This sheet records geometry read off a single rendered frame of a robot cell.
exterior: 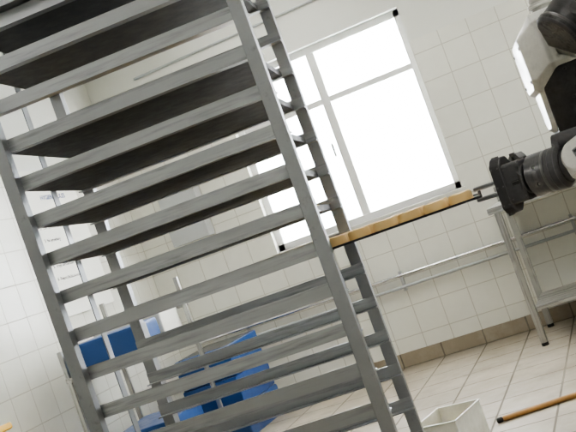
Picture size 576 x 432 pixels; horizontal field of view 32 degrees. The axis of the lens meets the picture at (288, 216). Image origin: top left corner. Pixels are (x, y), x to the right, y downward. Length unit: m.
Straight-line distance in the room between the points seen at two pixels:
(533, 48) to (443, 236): 4.69
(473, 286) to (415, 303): 0.42
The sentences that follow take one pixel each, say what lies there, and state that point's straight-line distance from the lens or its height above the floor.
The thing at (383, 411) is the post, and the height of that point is 0.69.
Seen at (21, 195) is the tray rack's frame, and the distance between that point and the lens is 2.27.
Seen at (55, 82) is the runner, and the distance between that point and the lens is 2.28.
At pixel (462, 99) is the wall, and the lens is 6.78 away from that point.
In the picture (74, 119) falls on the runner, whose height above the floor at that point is 1.50.
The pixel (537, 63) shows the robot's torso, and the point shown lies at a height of 1.27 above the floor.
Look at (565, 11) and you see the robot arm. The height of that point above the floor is 1.33.
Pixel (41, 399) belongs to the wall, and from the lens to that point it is 5.96.
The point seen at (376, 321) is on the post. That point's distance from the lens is 2.54.
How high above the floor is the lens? 1.08
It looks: 2 degrees up
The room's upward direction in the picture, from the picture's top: 20 degrees counter-clockwise
